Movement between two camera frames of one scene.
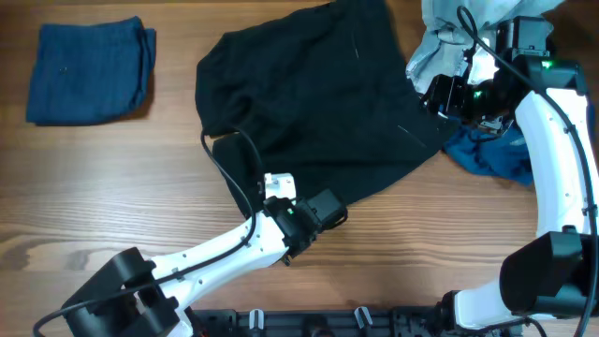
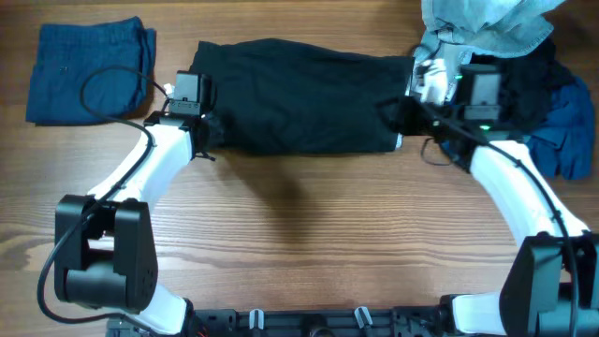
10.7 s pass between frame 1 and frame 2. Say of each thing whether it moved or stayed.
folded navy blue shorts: stayed
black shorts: moved
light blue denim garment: stayed
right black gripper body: moved
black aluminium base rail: stayed
